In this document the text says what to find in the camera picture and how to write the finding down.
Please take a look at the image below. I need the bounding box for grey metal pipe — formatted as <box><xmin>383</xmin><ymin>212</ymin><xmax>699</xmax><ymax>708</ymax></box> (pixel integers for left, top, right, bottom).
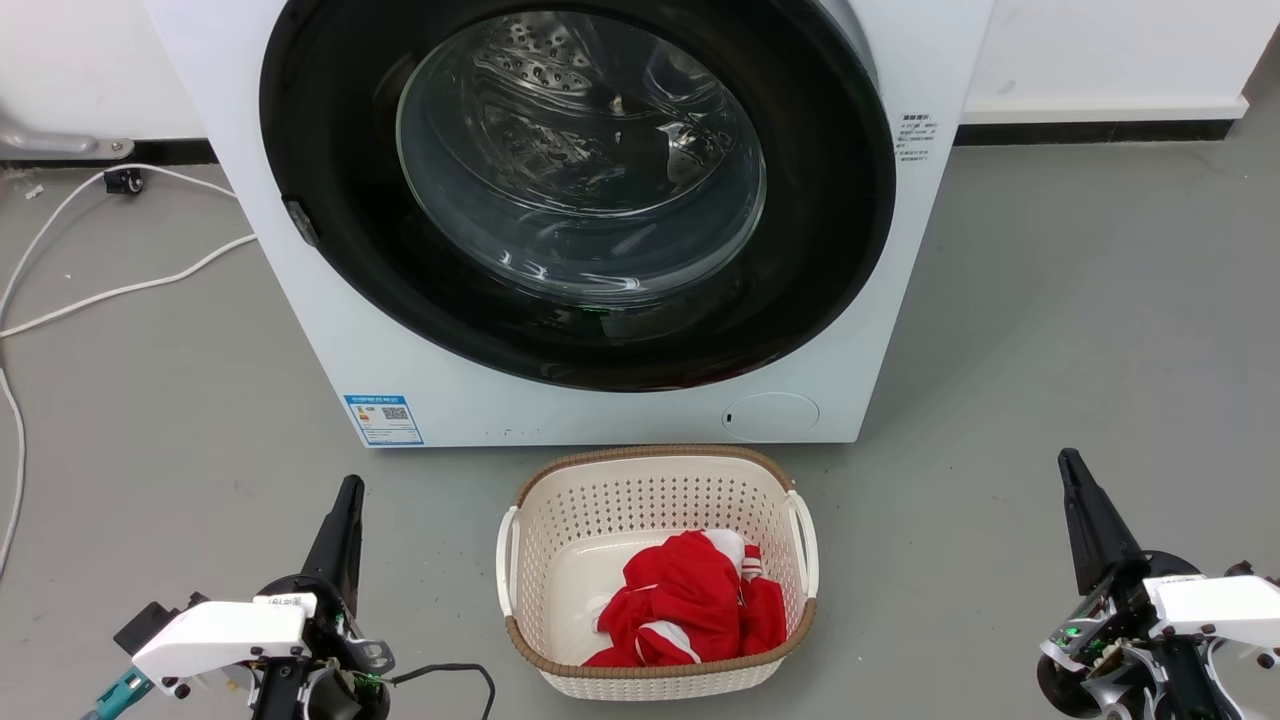
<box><xmin>0</xmin><ymin>112</ymin><xmax>136</xmax><ymax>161</ymax></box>

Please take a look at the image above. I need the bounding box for cream perforated laundry basket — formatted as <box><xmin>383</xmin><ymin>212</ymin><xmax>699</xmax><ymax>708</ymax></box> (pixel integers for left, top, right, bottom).
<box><xmin>496</xmin><ymin>445</ymin><xmax>820</xmax><ymax>701</ymax></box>

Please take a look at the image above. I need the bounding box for white looping floor cable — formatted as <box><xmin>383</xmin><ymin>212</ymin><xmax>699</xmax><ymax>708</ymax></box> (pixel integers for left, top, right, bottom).
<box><xmin>0</xmin><ymin>368</ymin><xmax>26</xmax><ymax>579</ymax></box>

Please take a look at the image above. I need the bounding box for teal cable connector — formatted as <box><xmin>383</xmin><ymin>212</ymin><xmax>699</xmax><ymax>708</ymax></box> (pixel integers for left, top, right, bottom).
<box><xmin>82</xmin><ymin>668</ymin><xmax>154</xmax><ymax>720</ymax></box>

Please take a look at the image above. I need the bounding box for thin white floor cable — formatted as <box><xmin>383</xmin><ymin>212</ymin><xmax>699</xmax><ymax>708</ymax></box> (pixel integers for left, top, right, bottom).
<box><xmin>0</xmin><ymin>163</ymin><xmax>241</xmax><ymax>313</ymax></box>

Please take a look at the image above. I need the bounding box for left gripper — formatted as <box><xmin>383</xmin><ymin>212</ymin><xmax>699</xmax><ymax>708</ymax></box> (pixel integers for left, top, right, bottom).
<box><xmin>250</xmin><ymin>475</ymin><xmax>397</xmax><ymax>720</ymax></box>

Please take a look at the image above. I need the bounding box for black round glass washer door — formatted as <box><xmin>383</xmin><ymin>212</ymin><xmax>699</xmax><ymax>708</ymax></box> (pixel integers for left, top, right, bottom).
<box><xmin>259</xmin><ymin>0</ymin><xmax>897</xmax><ymax>393</ymax></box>

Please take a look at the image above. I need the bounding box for round white filter cover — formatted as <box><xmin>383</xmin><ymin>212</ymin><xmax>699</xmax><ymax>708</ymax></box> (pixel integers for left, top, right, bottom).
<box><xmin>722</xmin><ymin>392</ymin><xmax>821</xmax><ymax>442</ymax></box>

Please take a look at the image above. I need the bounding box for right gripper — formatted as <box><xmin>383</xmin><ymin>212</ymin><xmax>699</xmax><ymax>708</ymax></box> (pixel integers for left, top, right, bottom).
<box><xmin>1036</xmin><ymin>448</ymin><xmax>1280</xmax><ymax>720</ymax></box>

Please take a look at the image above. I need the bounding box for red and white garment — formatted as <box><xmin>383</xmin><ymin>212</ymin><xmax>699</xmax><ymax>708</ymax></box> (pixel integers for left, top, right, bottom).
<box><xmin>583</xmin><ymin>530</ymin><xmax>788</xmax><ymax>668</ymax></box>

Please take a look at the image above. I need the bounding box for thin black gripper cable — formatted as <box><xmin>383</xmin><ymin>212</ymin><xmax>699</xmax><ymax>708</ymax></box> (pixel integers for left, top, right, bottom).
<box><xmin>386</xmin><ymin>663</ymin><xmax>497</xmax><ymax>720</ymax></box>

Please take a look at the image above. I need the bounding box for blue energy label sticker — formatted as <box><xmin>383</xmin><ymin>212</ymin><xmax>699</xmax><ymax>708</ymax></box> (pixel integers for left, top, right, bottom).
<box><xmin>344</xmin><ymin>394</ymin><xmax>425</xmax><ymax>447</ymax></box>

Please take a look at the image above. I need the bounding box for white front-load washing machine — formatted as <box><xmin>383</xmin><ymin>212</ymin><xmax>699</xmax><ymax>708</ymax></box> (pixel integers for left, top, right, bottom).
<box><xmin>142</xmin><ymin>0</ymin><xmax>997</xmax><ymax>449</ymax></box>

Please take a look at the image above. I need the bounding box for thick white floor cable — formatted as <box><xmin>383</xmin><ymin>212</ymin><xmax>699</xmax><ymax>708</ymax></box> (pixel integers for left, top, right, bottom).
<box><xmin>0</xmin><ymin>234</ymin><xmax>259</xmax><ymax>339</ymax></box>

